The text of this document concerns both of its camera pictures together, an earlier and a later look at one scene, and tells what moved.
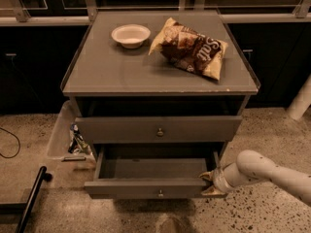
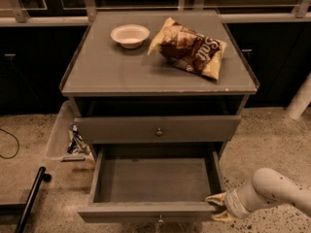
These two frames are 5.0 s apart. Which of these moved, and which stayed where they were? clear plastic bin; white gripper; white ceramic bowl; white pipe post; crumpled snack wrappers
Moved: white gripper
Stayed: clear plastic bin; white pipe post; crumpled snack wrappers; white ceramic bowl
